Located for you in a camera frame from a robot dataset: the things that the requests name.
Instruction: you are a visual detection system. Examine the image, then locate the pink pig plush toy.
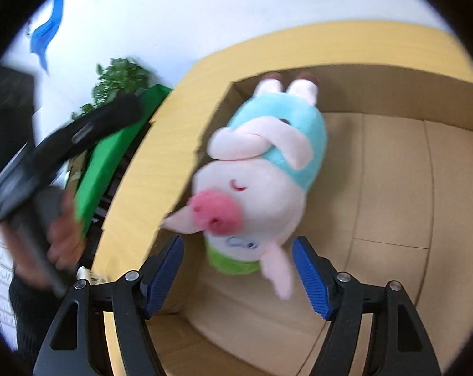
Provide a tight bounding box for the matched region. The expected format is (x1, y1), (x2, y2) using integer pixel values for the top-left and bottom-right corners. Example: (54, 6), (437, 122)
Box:
(162, 72), (329, 298)

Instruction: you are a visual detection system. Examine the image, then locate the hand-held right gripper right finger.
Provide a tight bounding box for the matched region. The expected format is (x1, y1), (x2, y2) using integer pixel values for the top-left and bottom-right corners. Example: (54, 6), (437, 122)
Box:
(292, 236), (442, 376)

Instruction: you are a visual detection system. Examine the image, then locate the dark screen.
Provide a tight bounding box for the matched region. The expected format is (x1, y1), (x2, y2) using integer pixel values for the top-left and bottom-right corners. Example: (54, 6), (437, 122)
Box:
(0, 66), (37, 183)

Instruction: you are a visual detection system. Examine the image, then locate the brown cardboard box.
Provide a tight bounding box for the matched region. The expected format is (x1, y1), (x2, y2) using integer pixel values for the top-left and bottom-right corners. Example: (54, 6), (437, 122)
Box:
(158, 63), (473, 376)

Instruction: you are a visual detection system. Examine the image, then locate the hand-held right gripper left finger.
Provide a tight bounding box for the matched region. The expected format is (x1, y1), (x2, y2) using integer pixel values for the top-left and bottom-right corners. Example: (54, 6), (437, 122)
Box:
(33, 235), (186, 376)

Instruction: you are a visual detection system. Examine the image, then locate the person's left hand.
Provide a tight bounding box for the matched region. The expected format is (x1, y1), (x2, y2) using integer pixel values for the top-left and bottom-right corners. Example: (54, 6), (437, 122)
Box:
(13, 192), (86, 283)

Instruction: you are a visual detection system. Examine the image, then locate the blue wall sticker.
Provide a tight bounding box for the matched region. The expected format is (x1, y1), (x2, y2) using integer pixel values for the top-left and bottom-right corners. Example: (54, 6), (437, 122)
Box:
(29, 0), (67, 75)

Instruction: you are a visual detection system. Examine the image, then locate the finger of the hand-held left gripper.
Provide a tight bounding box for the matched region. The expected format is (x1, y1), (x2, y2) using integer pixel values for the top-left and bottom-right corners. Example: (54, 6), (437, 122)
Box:
(62, 94), (144, 155)

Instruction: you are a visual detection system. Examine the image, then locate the person's left forearm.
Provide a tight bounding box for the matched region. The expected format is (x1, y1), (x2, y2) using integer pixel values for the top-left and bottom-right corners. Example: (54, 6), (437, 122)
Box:
(7, 274), (67, 359)

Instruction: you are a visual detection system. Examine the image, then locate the green leafy plant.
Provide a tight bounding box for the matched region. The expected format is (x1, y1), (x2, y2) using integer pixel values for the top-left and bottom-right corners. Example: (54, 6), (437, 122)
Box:
(72, 58), (156, 120)

